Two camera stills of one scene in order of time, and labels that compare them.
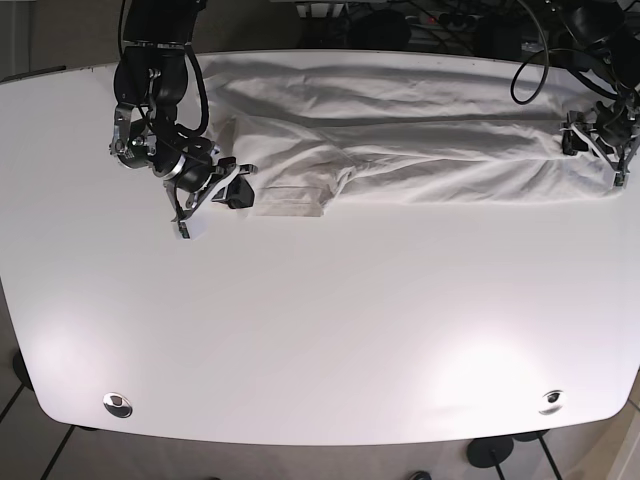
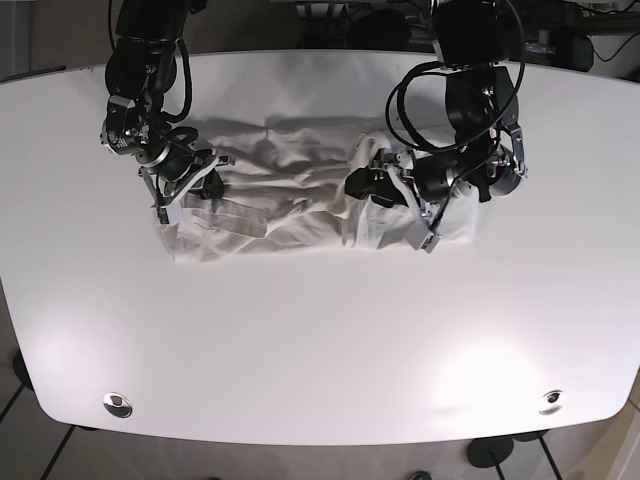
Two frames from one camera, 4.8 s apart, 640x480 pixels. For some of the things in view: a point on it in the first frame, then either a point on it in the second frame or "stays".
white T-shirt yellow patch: [310, 128] → [285, 192]
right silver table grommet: [551, 402] stays
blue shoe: [421, 475] stays
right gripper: [614, 130] → [438, 178]
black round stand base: [488, 452] stays
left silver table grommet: [118, 404] stays
